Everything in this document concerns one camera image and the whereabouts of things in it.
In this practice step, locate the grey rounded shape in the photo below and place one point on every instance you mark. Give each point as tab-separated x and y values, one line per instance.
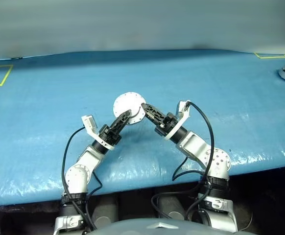
105	213
170	208

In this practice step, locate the blue plastic table cover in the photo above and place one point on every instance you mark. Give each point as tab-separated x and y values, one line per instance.
206	80

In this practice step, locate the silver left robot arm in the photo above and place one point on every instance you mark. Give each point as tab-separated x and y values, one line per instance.
77	176

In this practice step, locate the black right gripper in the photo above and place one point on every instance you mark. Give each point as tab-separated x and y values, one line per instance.
167	126

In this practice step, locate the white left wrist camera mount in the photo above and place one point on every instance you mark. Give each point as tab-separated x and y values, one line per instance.
89	123

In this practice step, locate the grey robot torso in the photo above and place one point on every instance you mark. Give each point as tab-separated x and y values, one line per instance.
145	227

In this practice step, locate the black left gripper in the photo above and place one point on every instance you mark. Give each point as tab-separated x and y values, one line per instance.
108	137

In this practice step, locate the white round motor lid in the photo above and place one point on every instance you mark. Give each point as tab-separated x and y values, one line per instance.
127	102

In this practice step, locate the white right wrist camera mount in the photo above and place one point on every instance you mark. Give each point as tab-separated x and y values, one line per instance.
182	115

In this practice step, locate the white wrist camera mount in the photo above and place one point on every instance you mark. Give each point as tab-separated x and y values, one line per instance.
89	123
182	115

